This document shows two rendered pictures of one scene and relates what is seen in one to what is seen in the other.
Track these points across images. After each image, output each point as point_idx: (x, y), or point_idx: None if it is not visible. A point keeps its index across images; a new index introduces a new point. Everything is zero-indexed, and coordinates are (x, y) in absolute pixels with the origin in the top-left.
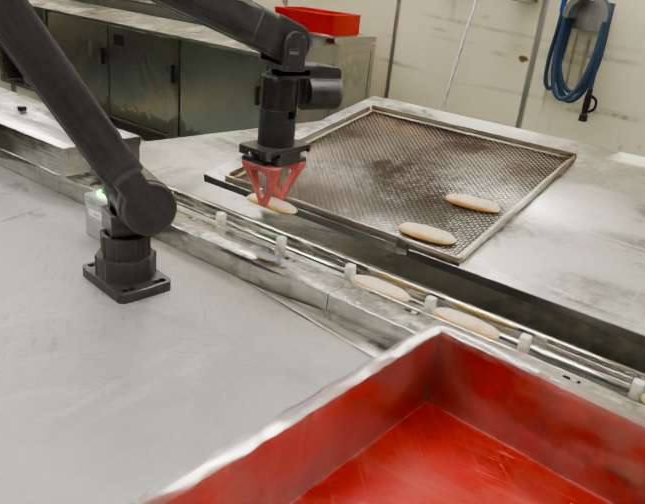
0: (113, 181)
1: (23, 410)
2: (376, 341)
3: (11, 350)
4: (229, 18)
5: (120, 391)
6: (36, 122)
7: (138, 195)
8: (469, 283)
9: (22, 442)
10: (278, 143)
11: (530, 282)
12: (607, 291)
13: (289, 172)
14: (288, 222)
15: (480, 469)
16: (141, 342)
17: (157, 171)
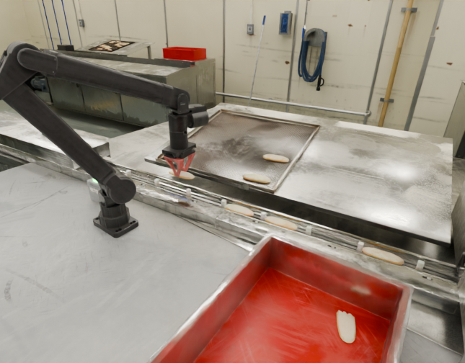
0: (102, 181)
1: (78, 307)
2: (241, 238)
3: (66, 274)
4: (148, 93)
5: (125, 288)
6: None
7: (116, 186)
8: None
9: (82, 325)
10: (180, 147)
11: (307, 197)
12: (342, 197)
13: None
14: None
15: (297, 299)
16: (130, 258)
17: (120, 155)
